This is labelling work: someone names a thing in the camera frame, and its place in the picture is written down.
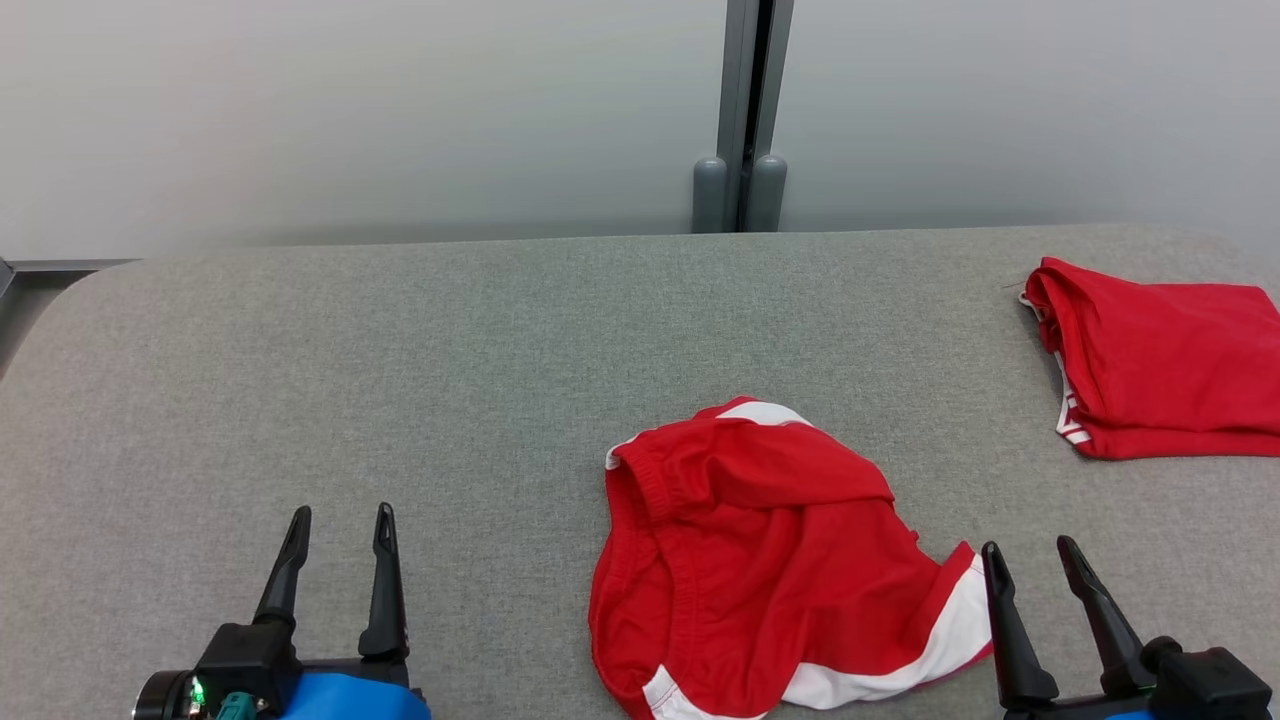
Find grey double partition post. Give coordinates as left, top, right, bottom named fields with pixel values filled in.
left=692, top=0, right=796, bottom=234

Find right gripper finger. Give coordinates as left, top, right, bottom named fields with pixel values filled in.
left=1057, top=535, right=1157, bottom=697
left=980, top=541, right=1060, bottom=711

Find red lettered jersey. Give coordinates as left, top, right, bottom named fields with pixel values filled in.
left=1018, top=257, right=1280, bottom=461

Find left gripper blue body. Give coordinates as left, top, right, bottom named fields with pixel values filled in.
left=275, top=655, right=433, bottom=720

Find right gripper blue body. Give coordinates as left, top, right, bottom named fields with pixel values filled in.
left=1000, top=692, right=1161, bottom=720

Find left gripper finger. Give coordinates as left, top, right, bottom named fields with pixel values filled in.
left=253, top=505, right=313, bottom=629
left=358, top=502, right=412, bottom=662

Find red shorts white panels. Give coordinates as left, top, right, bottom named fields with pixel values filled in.
left=588, top=397, right=994, bottom=720

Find grey partition base rail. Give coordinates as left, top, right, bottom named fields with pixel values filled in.
left=0, top=258, right=137, bottom=301

